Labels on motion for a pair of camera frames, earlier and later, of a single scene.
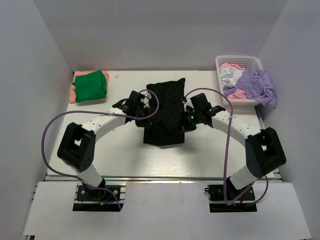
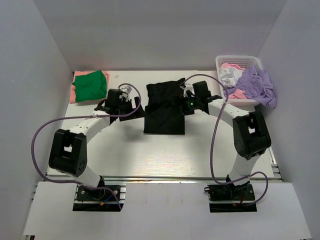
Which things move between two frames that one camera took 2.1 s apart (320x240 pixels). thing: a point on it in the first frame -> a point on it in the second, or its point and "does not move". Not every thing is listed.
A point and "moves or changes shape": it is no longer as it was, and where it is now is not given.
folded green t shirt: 92,86 does not move
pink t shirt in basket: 238,94 does not move
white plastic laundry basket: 246,61 does not move
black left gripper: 146,107 -> 139,113
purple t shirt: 257,85 does not move
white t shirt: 229,76 does not move
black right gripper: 185,127 -> 186,111
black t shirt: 165,127 moves or changes shape
